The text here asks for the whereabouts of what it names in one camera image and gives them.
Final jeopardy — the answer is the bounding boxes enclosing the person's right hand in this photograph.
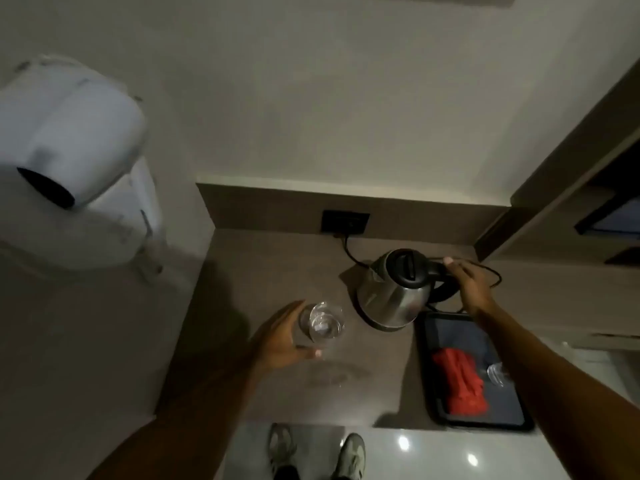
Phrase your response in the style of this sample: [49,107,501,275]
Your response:
[442,257,497,317]

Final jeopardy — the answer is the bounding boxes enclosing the person's left hand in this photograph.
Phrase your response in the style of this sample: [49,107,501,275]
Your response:
[249,300,324,373]

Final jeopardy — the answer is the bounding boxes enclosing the clear drinking glass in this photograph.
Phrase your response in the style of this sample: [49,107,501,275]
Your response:
[298,301,346,346]
[486,362,512,388]

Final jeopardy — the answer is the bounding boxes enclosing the stainless steel electric kettle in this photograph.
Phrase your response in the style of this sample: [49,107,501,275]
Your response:
[356,248,460,329]

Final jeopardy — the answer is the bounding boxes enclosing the person's right forearm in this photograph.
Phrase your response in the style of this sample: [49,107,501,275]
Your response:
[472,301,640,480]

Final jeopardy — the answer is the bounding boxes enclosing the person's left forearm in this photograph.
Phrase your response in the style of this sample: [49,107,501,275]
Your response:
[86,352,273,480]

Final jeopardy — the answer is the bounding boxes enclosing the black serving tray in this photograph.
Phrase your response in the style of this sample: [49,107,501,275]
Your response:
[414,310,535,432]

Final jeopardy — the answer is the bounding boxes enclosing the person's left shoe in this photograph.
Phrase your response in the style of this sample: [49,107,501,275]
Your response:
[267,423,299,480]

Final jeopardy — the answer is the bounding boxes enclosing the person's shoe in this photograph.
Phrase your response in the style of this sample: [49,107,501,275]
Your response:
[332,433,367,480]
[267,423,299,480]

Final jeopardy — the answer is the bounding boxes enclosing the person's right shoe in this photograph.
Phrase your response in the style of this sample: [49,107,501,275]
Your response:
[332,433,367,480]

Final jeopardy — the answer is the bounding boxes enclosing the red folded cloth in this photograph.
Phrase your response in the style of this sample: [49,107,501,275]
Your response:
[432,347,490,416]

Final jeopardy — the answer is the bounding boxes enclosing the brown wooden cabinet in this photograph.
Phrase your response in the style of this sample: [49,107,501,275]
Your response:
[474,59,640,268]

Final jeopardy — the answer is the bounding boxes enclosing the black power cable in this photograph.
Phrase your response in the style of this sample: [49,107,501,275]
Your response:
[340,234,503,315]

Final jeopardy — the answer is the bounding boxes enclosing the black wall socket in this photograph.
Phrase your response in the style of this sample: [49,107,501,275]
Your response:
[321,209,371,237]

